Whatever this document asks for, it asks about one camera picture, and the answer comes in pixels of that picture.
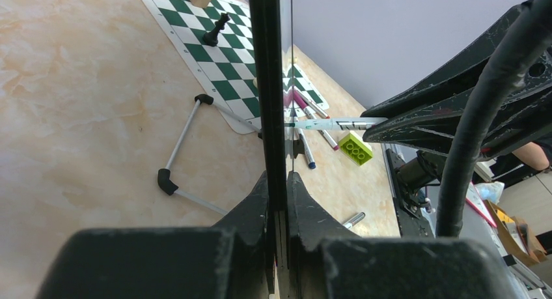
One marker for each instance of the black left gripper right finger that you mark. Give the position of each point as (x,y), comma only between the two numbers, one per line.
(329,261)

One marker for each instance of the blue capped marker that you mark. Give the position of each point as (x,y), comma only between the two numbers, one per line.
(307,150)

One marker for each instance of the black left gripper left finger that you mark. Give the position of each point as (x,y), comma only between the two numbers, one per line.
(230,259)

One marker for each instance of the white whiteboard black frame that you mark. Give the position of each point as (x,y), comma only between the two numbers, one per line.
(273,41)

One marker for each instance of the lime green toy brick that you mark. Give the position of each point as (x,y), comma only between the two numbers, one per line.
(355,148)

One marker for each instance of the black capped marker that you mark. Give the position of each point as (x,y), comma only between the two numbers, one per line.
(354,220)

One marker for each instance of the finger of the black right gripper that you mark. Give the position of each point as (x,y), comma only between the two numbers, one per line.
(512,59)
(432,128)

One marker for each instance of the whiteboard wire stand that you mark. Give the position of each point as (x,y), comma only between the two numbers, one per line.
(217,154)

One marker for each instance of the black chess piece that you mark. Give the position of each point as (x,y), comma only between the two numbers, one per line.
(210,38)

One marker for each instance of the red capped marker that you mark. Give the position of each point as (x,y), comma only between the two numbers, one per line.
(313,105)

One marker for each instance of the black whiteboard foot right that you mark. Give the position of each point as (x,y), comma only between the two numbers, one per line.
(298,147)

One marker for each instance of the green white chess mat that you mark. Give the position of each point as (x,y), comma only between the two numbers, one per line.
(227,71)

